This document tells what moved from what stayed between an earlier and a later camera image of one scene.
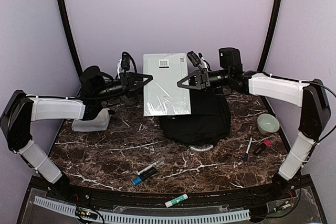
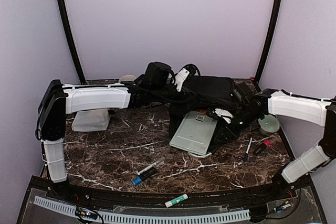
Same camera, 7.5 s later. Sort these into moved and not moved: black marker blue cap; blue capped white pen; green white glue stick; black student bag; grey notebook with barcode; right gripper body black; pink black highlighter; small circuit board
Moved: black student bag; right gripper body black; grey notebook with barcode
Not moved: blue capped white pen; black marker blue cap; pink black highlighter; small circuit board; green white glue stick
